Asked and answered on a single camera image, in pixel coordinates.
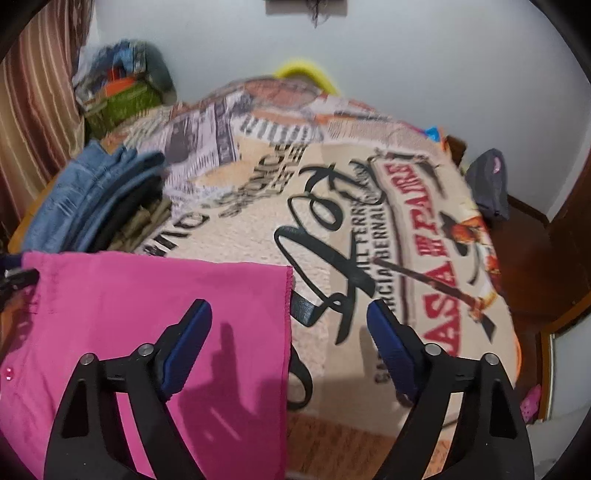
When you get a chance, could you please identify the striped brown curtain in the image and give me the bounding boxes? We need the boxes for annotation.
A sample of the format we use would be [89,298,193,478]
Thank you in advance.
[1,1,94,235]

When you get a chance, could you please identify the small wall monitor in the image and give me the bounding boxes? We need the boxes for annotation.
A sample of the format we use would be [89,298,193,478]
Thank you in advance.
[264,0,348,17]

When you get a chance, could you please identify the yellow curved headboard tube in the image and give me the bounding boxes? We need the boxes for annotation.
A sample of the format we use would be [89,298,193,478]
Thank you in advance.
[273,58,341,96]

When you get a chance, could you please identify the grey backpack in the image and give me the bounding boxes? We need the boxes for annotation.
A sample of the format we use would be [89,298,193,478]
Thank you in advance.
[464,149,510,220]

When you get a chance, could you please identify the pink pants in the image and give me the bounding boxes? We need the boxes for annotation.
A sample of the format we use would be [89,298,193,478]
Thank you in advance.
[1,252,293,479]

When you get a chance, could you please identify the pink slipper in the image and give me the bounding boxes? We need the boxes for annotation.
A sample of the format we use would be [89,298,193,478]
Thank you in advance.
[520,384,542,423]

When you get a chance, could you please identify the green basket with clothes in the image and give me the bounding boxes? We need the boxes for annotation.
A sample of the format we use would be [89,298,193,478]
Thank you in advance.
[72,39,176,139]

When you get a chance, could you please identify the folded blue jeans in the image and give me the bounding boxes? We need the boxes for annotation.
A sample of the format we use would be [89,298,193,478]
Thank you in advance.
[21,140,165,253]

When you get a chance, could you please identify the printed beige bed blanket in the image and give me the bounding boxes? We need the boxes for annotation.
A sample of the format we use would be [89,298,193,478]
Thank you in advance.
[103,78,521,480]

